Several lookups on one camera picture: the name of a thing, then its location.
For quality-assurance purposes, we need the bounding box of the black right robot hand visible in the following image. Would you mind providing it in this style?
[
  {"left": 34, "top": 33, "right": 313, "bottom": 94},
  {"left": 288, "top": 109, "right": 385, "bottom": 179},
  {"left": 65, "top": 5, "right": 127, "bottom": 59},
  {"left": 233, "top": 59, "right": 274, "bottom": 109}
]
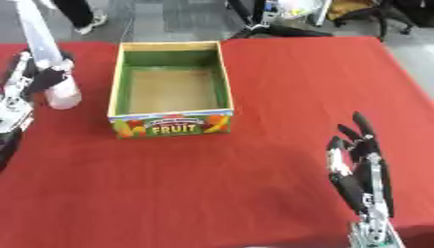
[{"left": 325, "top": 110, "right": 397, "bottom": 219}]

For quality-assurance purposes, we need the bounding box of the white plastic bottle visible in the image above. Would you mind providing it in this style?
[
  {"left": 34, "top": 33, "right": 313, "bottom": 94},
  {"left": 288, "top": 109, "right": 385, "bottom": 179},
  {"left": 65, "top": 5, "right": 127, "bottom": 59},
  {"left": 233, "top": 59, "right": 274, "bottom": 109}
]
[{"left": 12, "top": 0, "right": 85, "bottom": 111}]

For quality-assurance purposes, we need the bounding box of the black office chair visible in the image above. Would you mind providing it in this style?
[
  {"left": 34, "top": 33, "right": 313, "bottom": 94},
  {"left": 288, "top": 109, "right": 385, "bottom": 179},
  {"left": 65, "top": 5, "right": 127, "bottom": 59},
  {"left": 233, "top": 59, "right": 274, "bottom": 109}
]
[{"left": 326, "top": 0, "right": 419, "bottom": 43}]

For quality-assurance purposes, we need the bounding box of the person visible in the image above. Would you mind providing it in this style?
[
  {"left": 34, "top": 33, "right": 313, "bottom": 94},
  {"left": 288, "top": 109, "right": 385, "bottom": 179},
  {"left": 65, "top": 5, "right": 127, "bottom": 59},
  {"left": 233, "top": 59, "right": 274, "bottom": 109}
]
[{"left": 48, "top": 0, "right": 110, "bottom": 36}]

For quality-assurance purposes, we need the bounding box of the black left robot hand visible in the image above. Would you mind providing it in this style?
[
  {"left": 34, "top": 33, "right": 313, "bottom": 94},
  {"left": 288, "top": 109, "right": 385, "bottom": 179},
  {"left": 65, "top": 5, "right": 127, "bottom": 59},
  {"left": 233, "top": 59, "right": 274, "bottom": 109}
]
[{"left": 0, "top": 49, "right": 77, "bottom": 109}]

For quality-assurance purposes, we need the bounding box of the cardboard box with green inside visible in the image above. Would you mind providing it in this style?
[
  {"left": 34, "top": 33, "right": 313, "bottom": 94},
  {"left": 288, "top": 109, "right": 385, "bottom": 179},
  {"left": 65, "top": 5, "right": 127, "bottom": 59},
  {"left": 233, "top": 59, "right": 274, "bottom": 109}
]
[{"left": 105, "top": 40, "right": 236, "bottom": 140}]

